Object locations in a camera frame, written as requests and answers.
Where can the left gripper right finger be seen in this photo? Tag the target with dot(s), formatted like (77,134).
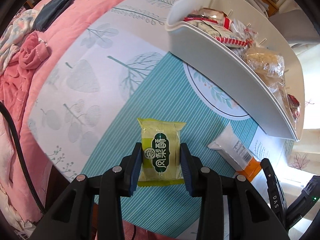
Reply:
(225,200)

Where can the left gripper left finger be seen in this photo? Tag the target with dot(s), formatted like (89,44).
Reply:
(70,217)

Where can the red date walnut pack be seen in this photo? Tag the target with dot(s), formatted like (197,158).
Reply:
(294,105)

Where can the green pineapple cake pack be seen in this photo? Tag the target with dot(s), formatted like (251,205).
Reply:
(161,153)

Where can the silver red snack bag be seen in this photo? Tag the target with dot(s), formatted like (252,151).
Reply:
(211,15)

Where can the pink bed quilt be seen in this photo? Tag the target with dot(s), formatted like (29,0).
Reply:
(19,91)

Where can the orange white snack pack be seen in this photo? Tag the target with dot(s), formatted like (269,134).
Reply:
(230,147)

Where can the white plastic storage bin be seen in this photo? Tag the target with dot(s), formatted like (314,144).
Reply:
(228,71)

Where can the patterned tablecloth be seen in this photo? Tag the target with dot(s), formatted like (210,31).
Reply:
(119,70)

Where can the pink crumpled garment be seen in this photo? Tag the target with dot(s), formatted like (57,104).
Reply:
(33,52)

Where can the grey office chair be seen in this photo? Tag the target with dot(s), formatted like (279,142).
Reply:
(294,24)

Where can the red white small sachet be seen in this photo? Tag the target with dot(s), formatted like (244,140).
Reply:
(234,42)

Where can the date walnut clear pack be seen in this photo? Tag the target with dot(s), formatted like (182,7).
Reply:
(245,32)

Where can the navy folded trousers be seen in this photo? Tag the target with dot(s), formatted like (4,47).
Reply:
(49,13)

